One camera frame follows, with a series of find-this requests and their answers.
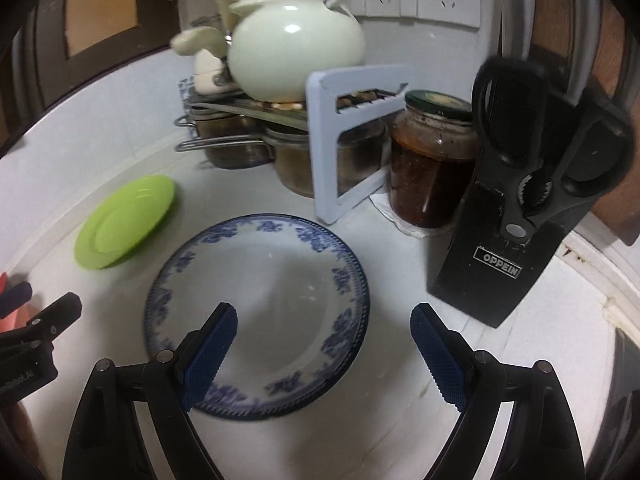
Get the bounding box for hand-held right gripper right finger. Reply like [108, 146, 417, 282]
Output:
[410, 303, 587, 480]

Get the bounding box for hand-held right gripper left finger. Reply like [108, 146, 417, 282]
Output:
[61, 302, 238, 480]

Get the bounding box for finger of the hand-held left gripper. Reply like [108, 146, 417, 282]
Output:
[0, 292, 83, 356]
[0, 282, 33, 318]

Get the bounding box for blue patterned white plate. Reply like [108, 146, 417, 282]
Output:
[144, 214, 372, 421]

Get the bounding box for green plate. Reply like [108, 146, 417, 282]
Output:
[75, 175, 177, 271]

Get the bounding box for black knife block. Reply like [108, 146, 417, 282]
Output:
[427, 95, 636, 328]

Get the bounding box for black kitchen scissors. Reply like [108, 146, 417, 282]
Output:
[471, 56, 635, 238]

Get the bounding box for glass jar with dark sauce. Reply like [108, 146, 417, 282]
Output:
[389, 90, 483, 229]

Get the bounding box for steel pot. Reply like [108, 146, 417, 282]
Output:
[265, 120, 388, 198]
[175, 110, 273, 170]

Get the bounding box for white pot rack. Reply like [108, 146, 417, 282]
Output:
[175, 64, 417, 225]

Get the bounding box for white ceramic pot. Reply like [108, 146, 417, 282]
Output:
[227, 0, 368, 103]

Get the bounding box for dark wooden window frame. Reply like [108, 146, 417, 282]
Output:
[0, 0, 182, 151]

